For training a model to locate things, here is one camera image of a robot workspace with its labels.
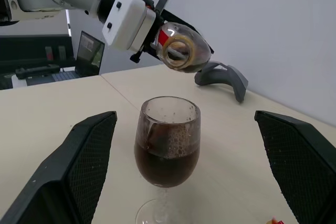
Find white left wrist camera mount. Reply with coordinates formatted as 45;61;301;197
101;0;158;51

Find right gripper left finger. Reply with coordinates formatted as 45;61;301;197
0;111;118;224

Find clear plastic wine glass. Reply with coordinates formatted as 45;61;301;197
134;95;202;224

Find red yellow bottle cap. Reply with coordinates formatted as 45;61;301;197
265;216;286;224

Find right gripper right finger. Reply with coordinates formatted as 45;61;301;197
254;110;336;224

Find flat black device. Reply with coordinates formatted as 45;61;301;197
15;63;60;80

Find open black laptop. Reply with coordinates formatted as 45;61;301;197
52;31;106;82

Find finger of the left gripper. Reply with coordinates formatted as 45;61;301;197
160;10;214;55

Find grey baseball cap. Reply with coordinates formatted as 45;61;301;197
194;60;249;103

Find clear cola bottle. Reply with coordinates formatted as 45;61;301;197
154;22;212;74

